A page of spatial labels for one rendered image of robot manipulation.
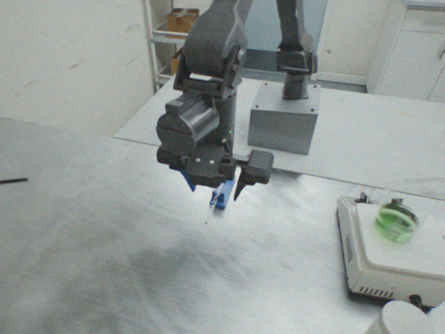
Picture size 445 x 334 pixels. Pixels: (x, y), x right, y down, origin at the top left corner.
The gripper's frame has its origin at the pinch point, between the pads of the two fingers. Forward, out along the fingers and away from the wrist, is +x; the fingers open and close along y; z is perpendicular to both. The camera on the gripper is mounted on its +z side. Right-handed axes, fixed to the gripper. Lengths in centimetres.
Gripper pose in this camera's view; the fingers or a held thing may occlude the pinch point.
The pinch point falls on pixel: (214, 181)
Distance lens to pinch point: 53.1
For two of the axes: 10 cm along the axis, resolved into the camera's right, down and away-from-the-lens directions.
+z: -2.8, 6.0, -7.5
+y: 9.6, 1.9, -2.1
